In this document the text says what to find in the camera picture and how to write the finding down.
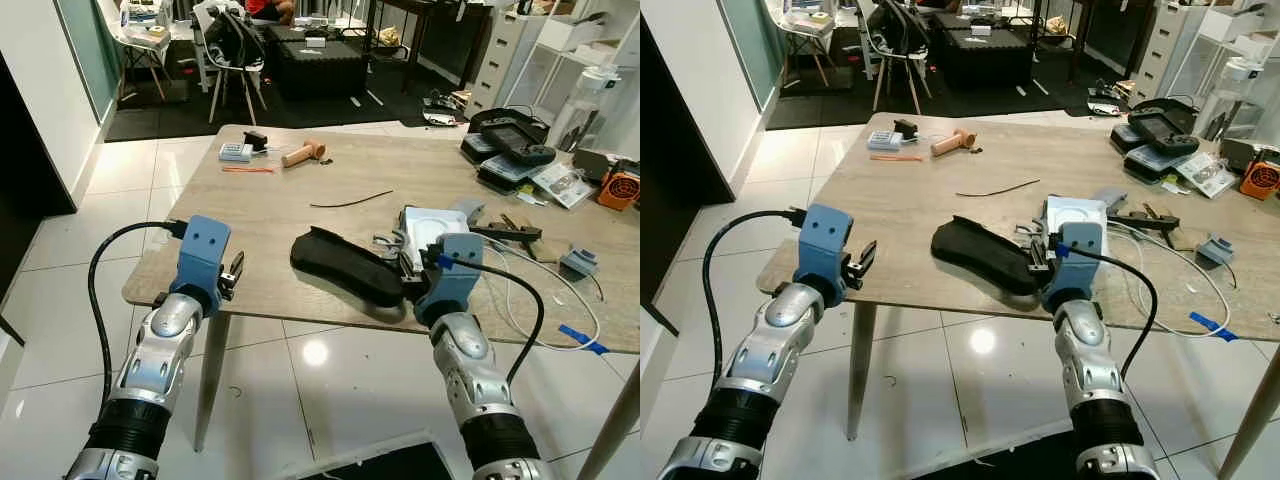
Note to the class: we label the white chair with wooden legs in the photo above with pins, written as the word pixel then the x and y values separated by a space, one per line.
pixel 805 25
pixel 140 35

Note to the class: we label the white square box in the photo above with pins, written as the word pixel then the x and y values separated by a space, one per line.
pixel 1075 210
pixel 435 222

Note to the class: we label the large black case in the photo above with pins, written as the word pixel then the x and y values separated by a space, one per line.
pixel 985 58
pixel 320 68

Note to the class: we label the small black box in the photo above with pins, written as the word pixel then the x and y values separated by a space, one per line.
pixel 590 165
pixel 1240 150

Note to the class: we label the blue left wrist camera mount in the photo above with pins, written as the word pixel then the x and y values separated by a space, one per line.
pixel 203 255
pixel 822 245

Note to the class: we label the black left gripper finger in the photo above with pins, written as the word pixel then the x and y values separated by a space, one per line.
pixel 866 258
pixel 237 266

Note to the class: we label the small black device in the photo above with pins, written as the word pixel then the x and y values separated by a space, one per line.
pixel 255 140
pixel 906 128

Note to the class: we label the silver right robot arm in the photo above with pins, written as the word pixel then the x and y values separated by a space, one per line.
pixel 1090 370
pixel 470 380

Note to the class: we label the orange fan device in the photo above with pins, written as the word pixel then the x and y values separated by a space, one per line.
pixel 620 188
pixel 1262 180

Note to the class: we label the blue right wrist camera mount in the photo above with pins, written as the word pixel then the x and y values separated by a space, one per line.
pixel 1078 265
pixel 455 280

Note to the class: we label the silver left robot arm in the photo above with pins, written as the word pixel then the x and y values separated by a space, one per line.
pixel 775 340
pixel 160 350

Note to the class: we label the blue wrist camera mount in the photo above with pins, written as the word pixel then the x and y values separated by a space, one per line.
pixel 822 245
pixel 455 280
pixel 1078 265
pixel 203 255

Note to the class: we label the black hand tool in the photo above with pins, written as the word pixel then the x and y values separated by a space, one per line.
pixel 1145 215
pixel 505 232

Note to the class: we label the small white device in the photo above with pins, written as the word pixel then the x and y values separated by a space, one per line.
pixel 884 141
pixel 235 152

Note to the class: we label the small grey adapter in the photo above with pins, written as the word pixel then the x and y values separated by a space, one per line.
pixel 1216 249
pixel 579 261

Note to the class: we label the black padded pouch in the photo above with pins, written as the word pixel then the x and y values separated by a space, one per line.
pixel 985 252
pixel 340 262

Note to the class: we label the black backpack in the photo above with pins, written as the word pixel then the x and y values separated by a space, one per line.
pixel 228 38
pixel 895 28

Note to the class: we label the printed booklet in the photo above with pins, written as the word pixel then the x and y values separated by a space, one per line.
pixel 562 185
pixel 1208 175

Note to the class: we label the thin black strip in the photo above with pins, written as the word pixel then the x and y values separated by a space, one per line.
pixel 350 202
pixel 1000 190

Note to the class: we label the blue tape strip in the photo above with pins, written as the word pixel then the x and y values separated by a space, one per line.
pixel 1212 326
pixel 582 340

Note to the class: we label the white drawer cabinet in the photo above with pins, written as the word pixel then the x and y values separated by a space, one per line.
pixel 1165 45
pixel 500 60

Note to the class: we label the dark grey rug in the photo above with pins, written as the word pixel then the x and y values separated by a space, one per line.
pixel 320 112
pixel 1000 100

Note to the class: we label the person in red shirt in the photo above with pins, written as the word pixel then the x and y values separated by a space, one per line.
pixel 268 8

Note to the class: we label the wooden table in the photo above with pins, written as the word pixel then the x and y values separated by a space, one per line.
pixel 960 230
pixel 330 240

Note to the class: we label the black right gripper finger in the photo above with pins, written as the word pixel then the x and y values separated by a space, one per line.
pixel 410 256
pixel 1034 240

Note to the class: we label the black handheld controller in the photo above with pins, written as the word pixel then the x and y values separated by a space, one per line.
pixel 1165 125
pixel 515 135

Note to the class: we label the thin orange strip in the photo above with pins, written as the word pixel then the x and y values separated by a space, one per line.
pixel 248 169
pixel 897 158

